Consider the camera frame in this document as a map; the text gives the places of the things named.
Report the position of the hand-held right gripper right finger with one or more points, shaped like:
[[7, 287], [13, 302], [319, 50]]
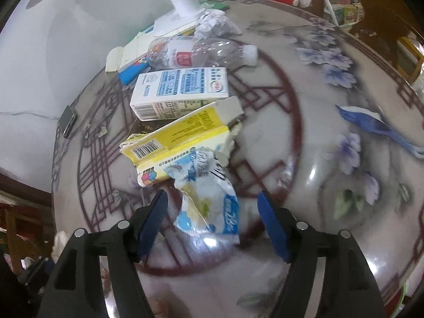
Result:
[[275, 228]]

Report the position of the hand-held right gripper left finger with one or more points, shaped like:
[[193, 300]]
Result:
[[152, 225]]

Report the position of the blue white wrapper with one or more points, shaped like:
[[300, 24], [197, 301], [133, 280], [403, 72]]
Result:
[[205, 202]]

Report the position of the clear plastic bottle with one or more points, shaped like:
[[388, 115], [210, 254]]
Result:
[[212, 53]]

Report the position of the paper ball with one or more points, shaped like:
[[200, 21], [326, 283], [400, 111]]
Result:
[[215, 23]]

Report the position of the yellow carton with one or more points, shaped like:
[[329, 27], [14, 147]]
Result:
[[185, 129]]

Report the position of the dark smartphone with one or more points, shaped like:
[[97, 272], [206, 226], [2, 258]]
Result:
[[68, 121]]

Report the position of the white blue milk carton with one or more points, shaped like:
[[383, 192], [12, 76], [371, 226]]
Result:
[[179, 92]]

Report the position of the blue plastic fork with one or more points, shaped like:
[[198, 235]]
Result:
[[364, 117]]

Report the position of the blue book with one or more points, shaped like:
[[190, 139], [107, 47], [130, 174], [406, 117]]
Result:
[[129, 74]]

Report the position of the white folded cardboard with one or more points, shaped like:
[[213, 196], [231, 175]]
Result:
[[132, 53]]

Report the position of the white desk lamp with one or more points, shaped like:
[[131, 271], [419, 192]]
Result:
[[185, 6]]

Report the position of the yellow wooden bench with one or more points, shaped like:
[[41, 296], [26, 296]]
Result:
[[412, 53]]

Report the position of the green book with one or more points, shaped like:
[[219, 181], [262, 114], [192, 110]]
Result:
[[217, 5]]

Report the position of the brown wooden chair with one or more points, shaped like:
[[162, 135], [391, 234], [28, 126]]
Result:
[[381, 0]]

